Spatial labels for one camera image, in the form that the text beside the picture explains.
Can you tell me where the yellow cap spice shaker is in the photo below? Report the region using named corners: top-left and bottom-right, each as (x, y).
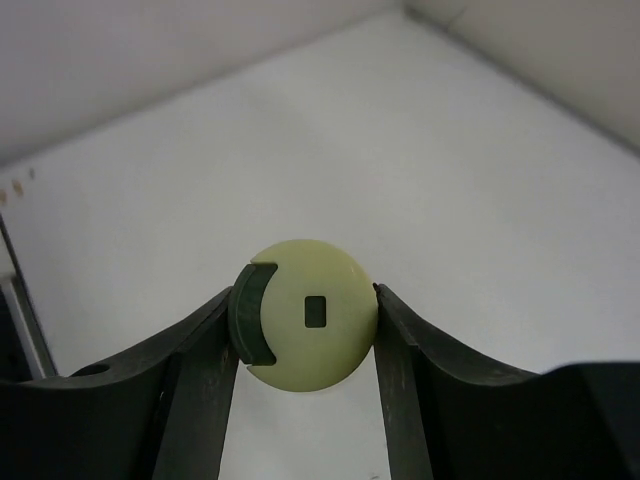
top-left (228, 240), bottom-right (378, 392)

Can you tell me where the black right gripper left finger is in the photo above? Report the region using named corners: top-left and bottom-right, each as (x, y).
top-left (1, 290), bottom-right (238, 479)

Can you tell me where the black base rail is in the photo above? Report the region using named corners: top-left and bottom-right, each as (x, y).
top-left (1, 219), bottom-right (58, 382)

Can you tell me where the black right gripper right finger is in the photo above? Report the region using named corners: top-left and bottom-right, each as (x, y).
top-left (374, 284), bottom-right (639, 479)

